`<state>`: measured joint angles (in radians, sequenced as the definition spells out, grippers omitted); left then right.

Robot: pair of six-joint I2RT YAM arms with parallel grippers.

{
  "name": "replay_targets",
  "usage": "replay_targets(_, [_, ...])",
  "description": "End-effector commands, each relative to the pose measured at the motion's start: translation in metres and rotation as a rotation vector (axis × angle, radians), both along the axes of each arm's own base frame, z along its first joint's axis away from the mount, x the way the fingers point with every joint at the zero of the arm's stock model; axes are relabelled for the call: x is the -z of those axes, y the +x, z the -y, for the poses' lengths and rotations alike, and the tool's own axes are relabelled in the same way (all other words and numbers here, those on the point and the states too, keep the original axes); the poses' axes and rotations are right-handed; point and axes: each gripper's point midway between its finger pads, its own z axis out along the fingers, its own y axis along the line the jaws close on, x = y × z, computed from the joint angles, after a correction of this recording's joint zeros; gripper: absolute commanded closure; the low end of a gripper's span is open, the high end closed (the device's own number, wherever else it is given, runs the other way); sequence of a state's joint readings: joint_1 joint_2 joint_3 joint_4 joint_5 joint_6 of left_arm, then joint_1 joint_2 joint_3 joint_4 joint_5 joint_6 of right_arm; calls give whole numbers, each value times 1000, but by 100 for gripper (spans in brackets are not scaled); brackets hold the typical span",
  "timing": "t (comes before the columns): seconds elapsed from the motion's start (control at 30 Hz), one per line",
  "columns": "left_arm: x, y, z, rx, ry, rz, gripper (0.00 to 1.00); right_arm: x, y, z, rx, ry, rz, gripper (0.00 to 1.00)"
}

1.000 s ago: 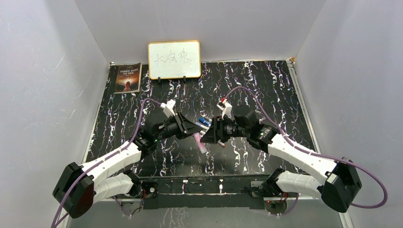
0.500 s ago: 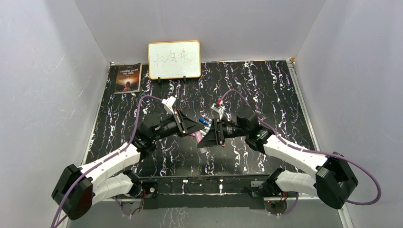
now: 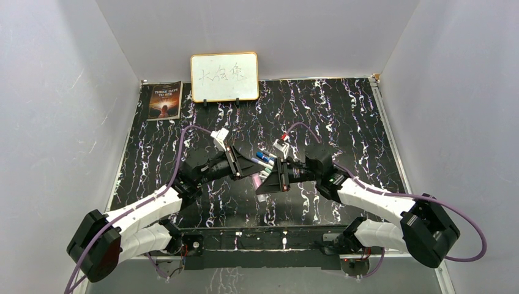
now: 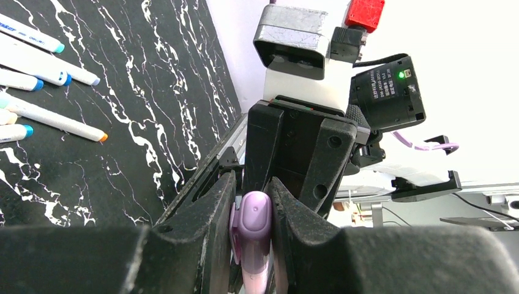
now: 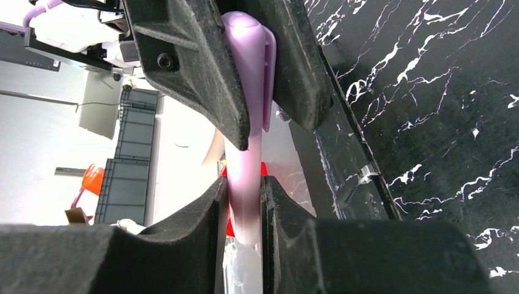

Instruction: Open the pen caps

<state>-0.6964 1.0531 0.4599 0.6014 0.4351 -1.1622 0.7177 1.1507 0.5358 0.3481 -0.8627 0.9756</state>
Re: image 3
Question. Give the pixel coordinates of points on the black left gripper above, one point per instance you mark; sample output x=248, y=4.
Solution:
x=239, y=166

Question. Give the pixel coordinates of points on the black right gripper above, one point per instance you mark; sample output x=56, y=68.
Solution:
x=278, y=180

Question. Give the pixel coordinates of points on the pink highlighter body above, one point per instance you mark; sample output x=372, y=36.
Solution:
x=257, y=180

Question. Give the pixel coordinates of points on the white marker dark grey cap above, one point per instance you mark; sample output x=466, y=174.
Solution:
x=271, y=155

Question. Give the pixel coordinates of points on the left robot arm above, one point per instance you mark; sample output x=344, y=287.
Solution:
x=104, y=240

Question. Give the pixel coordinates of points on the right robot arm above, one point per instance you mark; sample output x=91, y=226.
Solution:
x=420, y=227

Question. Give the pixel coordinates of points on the white marker dark blue cap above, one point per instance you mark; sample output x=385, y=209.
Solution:
x=265, y=158

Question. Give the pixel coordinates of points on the book three days to see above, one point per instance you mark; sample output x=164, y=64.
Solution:
x=165, y=101

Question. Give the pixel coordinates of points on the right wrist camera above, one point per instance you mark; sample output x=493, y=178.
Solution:
x=282, y=145

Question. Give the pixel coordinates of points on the black base frame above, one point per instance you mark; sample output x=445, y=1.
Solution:
x=322, y=246

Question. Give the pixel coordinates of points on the small whiteboard orange frame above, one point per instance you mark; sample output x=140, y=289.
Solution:
x=222, y=77

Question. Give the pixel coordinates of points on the aluminium rail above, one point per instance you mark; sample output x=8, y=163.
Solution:
x=442, y=274

